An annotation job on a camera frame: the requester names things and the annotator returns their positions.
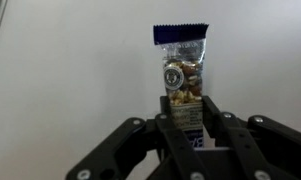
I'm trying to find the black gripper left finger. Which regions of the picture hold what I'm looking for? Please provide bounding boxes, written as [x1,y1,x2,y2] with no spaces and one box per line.
[64,95,208,180]

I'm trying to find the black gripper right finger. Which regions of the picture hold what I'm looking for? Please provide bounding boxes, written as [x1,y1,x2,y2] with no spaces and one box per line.
[201,95,301,180]

